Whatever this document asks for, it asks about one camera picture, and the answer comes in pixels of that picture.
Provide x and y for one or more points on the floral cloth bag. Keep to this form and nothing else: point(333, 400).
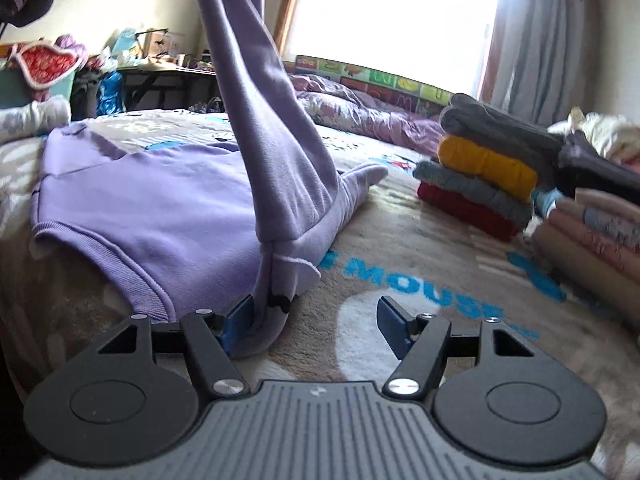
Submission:
point(207, 105)

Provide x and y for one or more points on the purple floral quilt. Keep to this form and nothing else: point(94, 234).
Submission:
point(360, 115)

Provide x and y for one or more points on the cardboard box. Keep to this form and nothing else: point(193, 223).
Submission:
point(165, 45)

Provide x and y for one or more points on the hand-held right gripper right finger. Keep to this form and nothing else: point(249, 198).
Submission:
point(392, 322)

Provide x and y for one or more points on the purple sweatshirt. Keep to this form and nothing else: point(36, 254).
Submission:
point(150, 195)

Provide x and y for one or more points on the black folded garment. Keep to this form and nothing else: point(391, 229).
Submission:
point(595, 170)

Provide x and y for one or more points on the white fleece cloth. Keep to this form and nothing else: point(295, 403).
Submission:
point(35, 115)

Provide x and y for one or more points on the dark grey folded garment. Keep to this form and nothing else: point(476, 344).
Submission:
point(490, 120)

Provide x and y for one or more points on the cream crumpled cloth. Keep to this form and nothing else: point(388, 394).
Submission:
point(615, 135)

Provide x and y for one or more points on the yellow folded sweater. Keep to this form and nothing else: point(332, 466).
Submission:
point(485, 162)

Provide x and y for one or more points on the beige folded cloth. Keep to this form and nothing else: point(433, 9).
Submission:
point(575, 265)

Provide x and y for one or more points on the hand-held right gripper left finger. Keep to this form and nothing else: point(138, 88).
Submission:
point(239, 325)

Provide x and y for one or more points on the colourful foam wall panel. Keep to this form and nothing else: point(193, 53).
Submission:
point(380, 82)

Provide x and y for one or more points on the light blue small cloth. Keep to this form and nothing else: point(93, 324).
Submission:
point(545, 202)

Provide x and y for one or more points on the purple crumpled cloth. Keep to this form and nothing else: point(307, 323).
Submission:
point(72, 45)

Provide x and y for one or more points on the pink folded cloth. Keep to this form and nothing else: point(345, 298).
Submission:
point(600, 225)

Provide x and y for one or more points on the grey curtain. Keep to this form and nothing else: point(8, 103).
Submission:
point(545, 35)

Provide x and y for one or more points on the window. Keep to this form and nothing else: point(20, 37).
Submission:
point(390, 10)

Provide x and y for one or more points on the black desk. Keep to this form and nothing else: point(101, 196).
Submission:
point(165, 67)

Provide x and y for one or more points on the light blue plastic bag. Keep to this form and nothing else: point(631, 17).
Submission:
point(125, 47)

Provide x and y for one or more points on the red patterned padded cloth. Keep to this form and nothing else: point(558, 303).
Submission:
point(45, 65)

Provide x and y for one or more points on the green storage box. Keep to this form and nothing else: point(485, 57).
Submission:
point(10, 87)

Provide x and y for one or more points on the printed cartoon blanket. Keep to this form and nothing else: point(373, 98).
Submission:
point(450, 245)

